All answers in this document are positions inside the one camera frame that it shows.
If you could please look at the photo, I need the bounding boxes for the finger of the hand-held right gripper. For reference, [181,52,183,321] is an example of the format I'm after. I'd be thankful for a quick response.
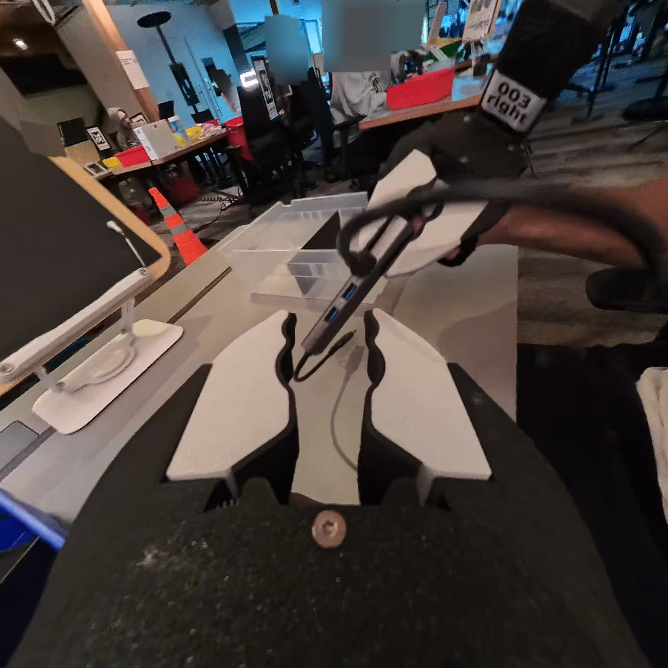
[367,149,438,209]
[383,201,494,278]

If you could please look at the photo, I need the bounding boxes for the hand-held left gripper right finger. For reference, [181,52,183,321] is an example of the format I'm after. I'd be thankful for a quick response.
[363,308,493,481]

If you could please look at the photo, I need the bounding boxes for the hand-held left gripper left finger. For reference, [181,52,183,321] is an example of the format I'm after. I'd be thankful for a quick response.
[166,310,299,482]

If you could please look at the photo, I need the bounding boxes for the thick black hub cable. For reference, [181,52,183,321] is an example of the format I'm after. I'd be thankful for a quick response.
[336,180,668,285]

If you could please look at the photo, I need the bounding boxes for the slim grey USB hub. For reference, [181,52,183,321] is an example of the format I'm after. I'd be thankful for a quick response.
[292,209,426,383]

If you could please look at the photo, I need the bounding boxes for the clear plastic bin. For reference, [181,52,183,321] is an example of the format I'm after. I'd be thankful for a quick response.
[219,192,403,306]

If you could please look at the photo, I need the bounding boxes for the blue plastic bin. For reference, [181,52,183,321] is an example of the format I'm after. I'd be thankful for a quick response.
[0,491,66,585]

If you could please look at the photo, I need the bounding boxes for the person's right forearm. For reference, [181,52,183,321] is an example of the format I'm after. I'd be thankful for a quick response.
[524,175,668,269]

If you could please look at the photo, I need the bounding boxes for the person's right hand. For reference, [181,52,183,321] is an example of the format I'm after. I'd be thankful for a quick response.
[477,204,530,251]

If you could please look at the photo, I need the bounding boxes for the wooden table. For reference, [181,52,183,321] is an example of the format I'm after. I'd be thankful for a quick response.
[359,52,502,131]

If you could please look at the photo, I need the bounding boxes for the red plastic bin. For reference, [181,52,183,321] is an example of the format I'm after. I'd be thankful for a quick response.
[385,67,456,111]
[113,145,153,169]
[224,116,254,162]

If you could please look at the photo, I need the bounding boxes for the person's dark trousers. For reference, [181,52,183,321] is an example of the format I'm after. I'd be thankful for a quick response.
[517,342,668,668]

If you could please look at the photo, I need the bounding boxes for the orange traffic cone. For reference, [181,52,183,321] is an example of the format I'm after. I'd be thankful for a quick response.
[148,187,208,266]

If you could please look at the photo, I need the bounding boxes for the red floor container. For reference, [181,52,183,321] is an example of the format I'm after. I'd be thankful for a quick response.
[167,175,200,207]

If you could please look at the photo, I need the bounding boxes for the white towel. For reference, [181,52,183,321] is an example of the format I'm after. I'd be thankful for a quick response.
[636,367,668,523]

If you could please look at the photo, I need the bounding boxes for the black wood-rimmed board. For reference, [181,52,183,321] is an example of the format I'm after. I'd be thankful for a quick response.
[0,117,172,366]

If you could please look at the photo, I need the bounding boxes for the white cardboard box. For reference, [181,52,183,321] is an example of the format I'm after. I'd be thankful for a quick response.
[133,120,182,161]

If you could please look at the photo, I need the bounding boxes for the black floor lamp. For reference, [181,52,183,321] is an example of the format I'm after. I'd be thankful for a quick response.
[137,11,201,108]

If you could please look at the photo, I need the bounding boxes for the white paper sign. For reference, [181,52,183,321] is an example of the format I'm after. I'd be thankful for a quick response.
[116,49,151,90]

